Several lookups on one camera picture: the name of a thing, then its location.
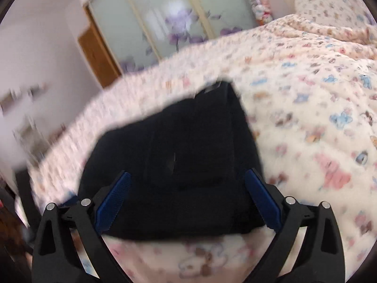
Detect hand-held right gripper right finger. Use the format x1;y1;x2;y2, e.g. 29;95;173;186
245;169;345;283

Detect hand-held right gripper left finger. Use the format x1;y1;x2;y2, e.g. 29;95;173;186
32;170;131;283

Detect black pants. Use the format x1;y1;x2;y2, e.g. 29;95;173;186
77;80;267;241

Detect bear printed blanket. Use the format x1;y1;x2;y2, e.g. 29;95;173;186
15;13;377;283

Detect white storage rack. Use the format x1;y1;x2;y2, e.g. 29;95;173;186
12;115;50;160

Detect wooden door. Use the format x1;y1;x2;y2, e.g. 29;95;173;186
77;25;123;89

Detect wardrobe with floral glass doors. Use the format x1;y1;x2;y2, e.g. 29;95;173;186
83;0;260;74

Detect clear cylinder of plush toys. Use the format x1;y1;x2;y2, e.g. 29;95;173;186
244;0;274;24

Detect bear printed pillow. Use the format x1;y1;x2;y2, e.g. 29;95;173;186
295;0;374;33

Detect small white wall shelf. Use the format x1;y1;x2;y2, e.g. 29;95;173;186
26;84;49;96

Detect long white wall shelf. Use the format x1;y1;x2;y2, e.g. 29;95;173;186
0;90;24;112

